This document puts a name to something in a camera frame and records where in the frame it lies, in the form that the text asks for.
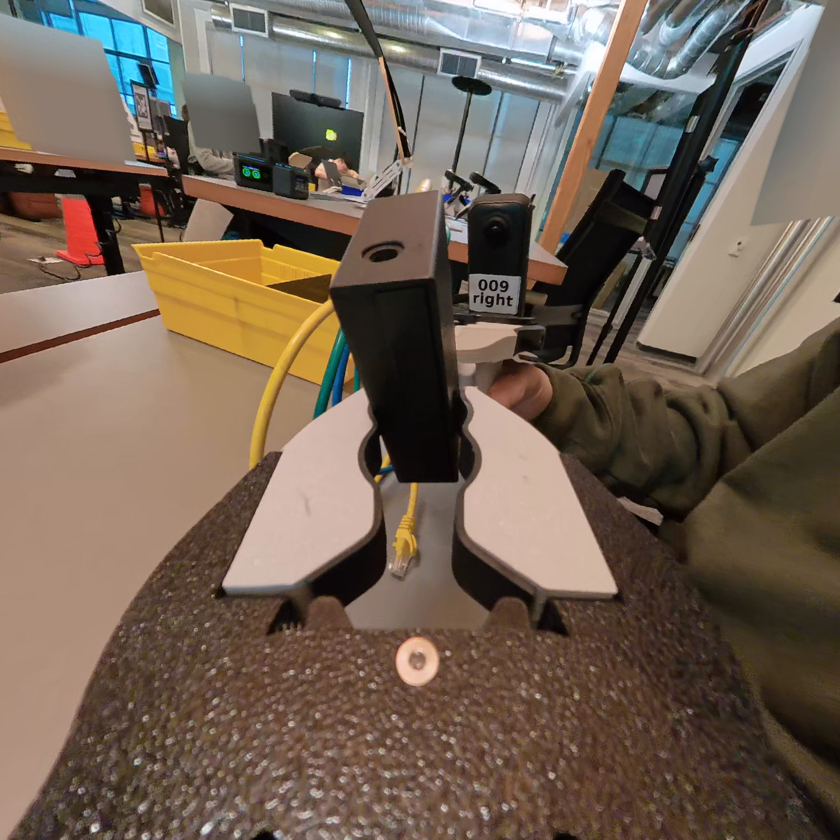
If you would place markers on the black desktop device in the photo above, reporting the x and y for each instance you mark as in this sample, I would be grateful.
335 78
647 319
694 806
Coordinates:
291 182

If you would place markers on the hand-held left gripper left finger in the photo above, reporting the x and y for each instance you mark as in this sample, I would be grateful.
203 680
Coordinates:
308 512

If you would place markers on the black floor lamp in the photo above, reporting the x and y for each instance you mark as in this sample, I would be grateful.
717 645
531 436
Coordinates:
469 131

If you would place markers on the black device with green lights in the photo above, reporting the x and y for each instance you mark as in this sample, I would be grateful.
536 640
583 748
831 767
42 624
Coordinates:
253 172

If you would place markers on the yellow plastic bin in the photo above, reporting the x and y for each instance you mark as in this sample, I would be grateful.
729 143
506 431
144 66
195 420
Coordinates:
210 308

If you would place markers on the person's torso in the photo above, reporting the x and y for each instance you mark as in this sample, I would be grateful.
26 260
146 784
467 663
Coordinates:
774 623

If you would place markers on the orange traffic cone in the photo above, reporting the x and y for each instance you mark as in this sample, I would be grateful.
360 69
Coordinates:
80 229

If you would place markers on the silver round ventilation duct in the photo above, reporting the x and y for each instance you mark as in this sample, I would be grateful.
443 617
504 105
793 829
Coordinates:
367 36

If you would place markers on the wooden support post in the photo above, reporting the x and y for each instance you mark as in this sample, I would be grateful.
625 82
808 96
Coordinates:
590 118

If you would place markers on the person's right forearm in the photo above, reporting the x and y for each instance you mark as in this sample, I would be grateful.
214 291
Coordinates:
656 420

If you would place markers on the large black computer monitor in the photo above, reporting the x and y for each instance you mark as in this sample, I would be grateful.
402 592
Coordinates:
315 131

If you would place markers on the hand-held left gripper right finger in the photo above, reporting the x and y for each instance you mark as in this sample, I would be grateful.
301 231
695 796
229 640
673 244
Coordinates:
525 512

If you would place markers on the black-framed wooden desk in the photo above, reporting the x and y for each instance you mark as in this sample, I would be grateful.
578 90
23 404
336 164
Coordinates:
65 161

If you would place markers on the black tripod stand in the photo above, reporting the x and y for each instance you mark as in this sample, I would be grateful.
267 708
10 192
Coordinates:
709 164

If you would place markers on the black network switch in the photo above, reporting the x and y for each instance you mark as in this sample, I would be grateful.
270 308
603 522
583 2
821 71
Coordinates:
394 341

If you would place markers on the person's right hand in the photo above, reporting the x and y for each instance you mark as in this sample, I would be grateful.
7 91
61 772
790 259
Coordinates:
522 390

